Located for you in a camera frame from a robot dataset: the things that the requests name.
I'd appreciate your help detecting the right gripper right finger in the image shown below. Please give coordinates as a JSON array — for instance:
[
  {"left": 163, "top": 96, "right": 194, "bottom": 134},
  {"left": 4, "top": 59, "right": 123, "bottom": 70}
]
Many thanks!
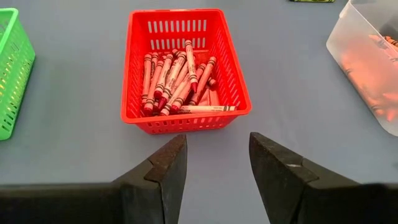
[{"left": 249, "top": 132, "right": 320, "bottom": 224}]

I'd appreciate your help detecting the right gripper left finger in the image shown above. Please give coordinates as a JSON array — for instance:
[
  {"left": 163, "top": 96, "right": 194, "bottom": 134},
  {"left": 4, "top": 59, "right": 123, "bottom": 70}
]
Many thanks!
[{"left": 113, "top": 134, "right": 188, "bottom": 224}]

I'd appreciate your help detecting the red plastic basket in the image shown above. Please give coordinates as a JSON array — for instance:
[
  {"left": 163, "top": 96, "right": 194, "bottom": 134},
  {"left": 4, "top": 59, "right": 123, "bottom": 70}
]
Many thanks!
[{"left": 120, "top": 7, "right": 253, "bottom": 136}]

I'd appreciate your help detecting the clear plastic bin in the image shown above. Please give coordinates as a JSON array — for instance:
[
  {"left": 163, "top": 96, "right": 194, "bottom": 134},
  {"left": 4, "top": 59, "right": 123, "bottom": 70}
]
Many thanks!
[{"left": 325, "top": 0, "right": 398, "bottom": 138}]

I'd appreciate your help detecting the green plastic basket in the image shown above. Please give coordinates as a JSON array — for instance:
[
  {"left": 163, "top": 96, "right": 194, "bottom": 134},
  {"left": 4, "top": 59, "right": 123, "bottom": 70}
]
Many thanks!
[{"left": 0, "top": 7, "right": 37, "bottom": 142}]

